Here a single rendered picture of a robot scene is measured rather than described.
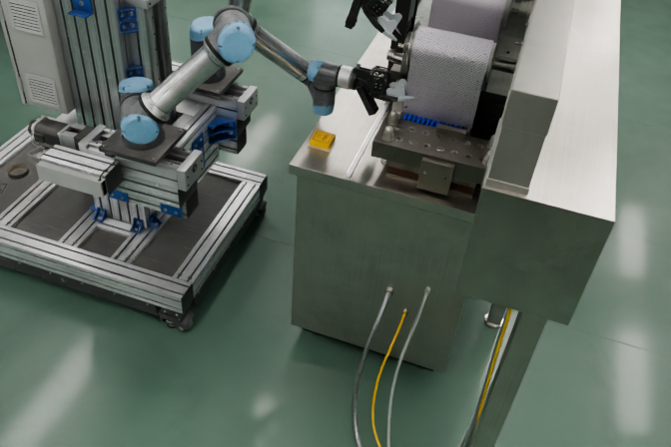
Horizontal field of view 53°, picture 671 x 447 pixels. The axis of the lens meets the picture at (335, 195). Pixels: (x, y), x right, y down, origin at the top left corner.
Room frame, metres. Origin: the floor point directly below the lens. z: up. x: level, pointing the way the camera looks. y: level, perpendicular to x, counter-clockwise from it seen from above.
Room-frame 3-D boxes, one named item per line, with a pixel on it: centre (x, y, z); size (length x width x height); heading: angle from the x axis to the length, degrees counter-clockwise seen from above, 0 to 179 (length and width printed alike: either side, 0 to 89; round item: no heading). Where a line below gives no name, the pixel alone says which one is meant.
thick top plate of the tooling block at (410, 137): (1.76, -0.31, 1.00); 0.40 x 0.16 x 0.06; 74
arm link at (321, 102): (2.01, 0.07, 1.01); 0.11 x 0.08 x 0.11; 18
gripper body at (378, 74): (1.95, -0.08, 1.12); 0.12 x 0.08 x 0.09; 74
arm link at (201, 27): (2.42, 0.57, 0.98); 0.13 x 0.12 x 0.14; 133
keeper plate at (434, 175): (1.67, -0.30, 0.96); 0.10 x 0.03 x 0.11; 74
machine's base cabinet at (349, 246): (2.87, -0.51, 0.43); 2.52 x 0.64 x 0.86; 164
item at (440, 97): (1.89, -0.31, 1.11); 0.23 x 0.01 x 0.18; 74
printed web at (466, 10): (2.07, -0.36, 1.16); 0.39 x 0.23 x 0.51; 164
